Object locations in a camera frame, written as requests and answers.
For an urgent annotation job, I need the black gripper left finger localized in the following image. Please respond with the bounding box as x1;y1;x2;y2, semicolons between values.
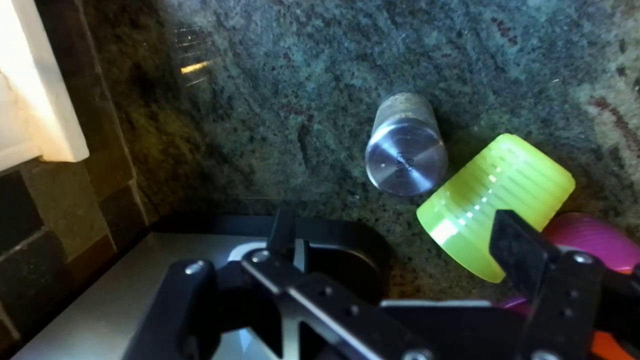
266;207;300;261

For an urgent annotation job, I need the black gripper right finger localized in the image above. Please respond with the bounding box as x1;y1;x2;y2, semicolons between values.
487;209;562;307

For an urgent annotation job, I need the steel capped spice bottle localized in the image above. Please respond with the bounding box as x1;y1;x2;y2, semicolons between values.
361;92;450;198

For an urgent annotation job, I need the silver black coffee machine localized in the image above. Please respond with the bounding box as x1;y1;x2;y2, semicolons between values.
9;211;395;360

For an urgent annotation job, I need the yellow-green plastic cup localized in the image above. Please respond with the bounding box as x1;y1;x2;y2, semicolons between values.
413;132;577;287

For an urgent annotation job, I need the magenta plastic cup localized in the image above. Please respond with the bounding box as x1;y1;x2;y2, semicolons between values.
496;212;640;314

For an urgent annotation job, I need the orange plastic cup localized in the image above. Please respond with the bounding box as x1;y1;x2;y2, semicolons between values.
588;329;640;360

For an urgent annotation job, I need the white window frame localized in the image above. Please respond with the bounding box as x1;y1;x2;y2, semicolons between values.
0;0;92;177

